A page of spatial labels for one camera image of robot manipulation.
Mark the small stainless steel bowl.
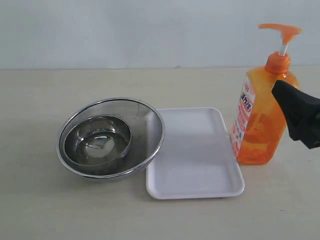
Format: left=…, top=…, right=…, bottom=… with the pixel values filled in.
left=63, top=115, right=132, bottom=169

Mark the white foam tray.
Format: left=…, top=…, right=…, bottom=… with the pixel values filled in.
left=146, top=107, right=245, bottom=200

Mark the orange pump soap bottle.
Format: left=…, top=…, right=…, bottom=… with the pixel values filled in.
left=230, top=23, right=302, bottom=165

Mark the steel mesh colander bowl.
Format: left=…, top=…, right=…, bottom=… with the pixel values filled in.
left=56, top=97, right=165, bottom=182

